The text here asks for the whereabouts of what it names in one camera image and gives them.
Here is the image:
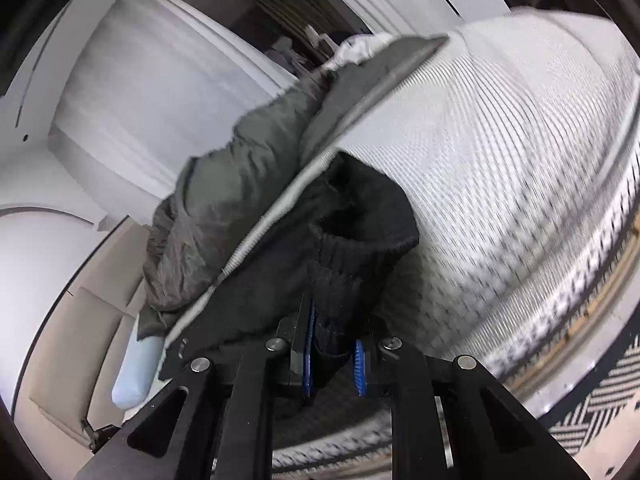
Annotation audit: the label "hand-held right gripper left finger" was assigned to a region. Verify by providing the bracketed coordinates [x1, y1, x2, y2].
[72, 292, 321, 480]

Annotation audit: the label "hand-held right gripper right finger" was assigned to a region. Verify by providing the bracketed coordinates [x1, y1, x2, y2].
[352, 335, 591, 480]

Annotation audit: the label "black pants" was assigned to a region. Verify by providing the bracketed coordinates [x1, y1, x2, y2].
[159, 152, 421, 396]

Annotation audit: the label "light blue pillow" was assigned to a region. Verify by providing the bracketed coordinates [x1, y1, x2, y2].
[111, 330, 168, 408]

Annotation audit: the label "grey duvet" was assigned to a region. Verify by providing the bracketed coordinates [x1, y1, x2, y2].
[137, 35, 448, 341]

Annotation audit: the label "beige headboard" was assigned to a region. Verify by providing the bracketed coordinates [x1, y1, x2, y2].
[10, 220, 156, 451]

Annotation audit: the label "white patterned mattress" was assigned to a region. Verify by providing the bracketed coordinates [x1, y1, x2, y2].
[270, 7, 640, 480]

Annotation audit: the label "white cloth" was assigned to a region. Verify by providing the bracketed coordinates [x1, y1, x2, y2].
[325, 32, 397, 70]

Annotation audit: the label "white wardrobe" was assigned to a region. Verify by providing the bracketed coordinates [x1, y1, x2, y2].
[47, 0, 301, 221]

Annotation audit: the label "dark open closet with clothes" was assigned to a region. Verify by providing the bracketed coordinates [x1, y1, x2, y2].
[235, 0, 373, 81]

